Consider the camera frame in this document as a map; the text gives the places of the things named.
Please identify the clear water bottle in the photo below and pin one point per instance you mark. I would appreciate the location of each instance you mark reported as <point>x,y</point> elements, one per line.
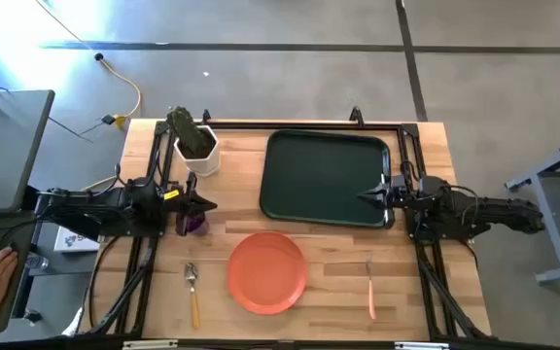
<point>37,262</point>

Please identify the cactus in white pot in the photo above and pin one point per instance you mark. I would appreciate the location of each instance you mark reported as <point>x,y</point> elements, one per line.
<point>202,155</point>

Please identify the silver metal hinge plate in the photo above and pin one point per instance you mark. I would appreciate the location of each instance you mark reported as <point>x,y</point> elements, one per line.
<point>150,345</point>
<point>422,346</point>

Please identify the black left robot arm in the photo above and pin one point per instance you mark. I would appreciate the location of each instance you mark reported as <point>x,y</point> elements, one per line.
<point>115,201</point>

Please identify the grey metal table frame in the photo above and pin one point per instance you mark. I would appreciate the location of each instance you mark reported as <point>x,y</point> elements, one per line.
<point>549,228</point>

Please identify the black castor wheel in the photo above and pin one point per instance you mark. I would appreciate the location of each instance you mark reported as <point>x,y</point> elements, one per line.
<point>33,317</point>

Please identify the grey desk top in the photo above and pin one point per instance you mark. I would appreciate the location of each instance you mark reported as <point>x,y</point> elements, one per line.
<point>3,146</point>

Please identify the dark desk surface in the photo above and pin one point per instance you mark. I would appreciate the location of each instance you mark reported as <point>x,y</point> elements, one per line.
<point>22,243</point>

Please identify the purple plastic cup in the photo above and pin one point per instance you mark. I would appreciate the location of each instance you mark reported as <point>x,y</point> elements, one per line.
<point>199,225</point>

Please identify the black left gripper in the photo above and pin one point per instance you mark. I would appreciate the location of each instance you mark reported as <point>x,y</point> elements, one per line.
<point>179,200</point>

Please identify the dark green plastic tray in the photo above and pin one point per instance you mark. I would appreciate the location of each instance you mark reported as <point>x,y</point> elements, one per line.
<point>319,175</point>

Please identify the white printed box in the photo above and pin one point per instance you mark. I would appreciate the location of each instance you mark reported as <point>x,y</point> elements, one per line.
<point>73,241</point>

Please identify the black aluminium table frame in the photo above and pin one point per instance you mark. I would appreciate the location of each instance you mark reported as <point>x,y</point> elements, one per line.
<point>309,125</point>

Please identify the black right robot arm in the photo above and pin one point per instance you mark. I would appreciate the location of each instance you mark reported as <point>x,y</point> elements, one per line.
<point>503,211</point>

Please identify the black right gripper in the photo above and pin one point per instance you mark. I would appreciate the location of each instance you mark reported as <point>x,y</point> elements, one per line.
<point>395,193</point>

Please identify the black round floor plug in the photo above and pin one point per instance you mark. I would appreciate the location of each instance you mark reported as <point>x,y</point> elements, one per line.
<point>98,56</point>

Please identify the orange plastic plate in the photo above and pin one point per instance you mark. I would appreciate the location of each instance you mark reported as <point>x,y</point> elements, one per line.
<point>266,272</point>

